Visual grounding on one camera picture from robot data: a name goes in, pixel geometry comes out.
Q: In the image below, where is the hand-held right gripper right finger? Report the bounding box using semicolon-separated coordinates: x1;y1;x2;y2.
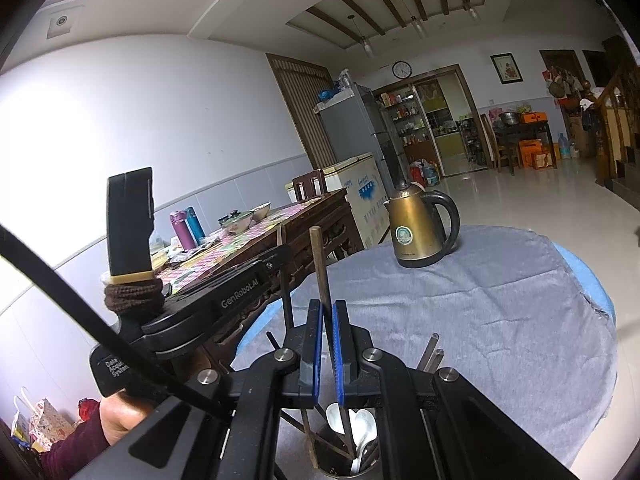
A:
333;299;577;480

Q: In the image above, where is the wooden chair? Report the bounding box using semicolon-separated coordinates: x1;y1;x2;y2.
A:
292;169;329;204

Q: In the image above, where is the brown knitted band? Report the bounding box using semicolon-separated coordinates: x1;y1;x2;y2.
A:
102;280;167;317

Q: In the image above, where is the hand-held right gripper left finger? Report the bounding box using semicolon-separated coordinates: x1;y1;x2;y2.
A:
75;299;324;480

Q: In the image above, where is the grey tablecloth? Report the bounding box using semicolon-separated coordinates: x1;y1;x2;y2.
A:
235;225;619;470

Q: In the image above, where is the checked table mat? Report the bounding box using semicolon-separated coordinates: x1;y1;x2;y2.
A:
157;195;328;293

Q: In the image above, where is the white ceramic spoon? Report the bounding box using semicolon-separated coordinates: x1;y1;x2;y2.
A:
350;408;379;476
326;402;347;436

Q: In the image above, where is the blue water bottle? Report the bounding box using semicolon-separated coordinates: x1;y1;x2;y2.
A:
185;206;206;246

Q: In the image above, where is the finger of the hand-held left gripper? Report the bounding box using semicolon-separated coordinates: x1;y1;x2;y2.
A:
256;244;293;287

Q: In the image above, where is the white chest freezer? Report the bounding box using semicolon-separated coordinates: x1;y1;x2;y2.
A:
284;152;394;250

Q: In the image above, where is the framed wall picture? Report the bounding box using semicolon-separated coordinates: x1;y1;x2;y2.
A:
490;53;523;86

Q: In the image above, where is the glass door shelf cabinet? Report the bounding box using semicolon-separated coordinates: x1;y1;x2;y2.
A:
374;64;478;177

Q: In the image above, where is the wooden side table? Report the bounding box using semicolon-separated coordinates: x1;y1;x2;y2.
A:
481;110;560;175

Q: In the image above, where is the patterned paper bag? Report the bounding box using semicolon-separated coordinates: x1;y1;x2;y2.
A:
10;386;77;457

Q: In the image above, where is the blue table cover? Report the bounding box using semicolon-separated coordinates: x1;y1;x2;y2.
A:
232;242;617;361

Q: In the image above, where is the golden electric kettle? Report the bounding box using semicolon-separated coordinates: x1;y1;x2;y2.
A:
384;181;461;269

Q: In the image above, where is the grey refrigerator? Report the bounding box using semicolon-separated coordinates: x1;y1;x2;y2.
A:
314;82;410;196

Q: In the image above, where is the brown square-headed chopstick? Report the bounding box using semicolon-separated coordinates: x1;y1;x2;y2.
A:
309;226;352;453

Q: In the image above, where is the steel utensil cup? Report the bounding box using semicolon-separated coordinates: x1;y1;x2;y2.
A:
314;410;387;480

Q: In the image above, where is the purple water bottle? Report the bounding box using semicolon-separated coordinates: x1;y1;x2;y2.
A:
169;211;196;252

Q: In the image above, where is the carved wooden table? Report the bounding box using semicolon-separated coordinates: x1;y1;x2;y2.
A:
150;187;366;361

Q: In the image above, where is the lidded bowl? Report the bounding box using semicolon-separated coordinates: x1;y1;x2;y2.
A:
218;211;254;237

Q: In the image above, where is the person's left forearm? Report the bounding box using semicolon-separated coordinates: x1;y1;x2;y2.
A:
39;389;157;480

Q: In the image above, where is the wooden stair railing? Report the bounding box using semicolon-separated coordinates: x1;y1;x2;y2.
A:
594;57;640;186

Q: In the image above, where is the black cable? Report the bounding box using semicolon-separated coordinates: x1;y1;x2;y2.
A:
0;224;233;418

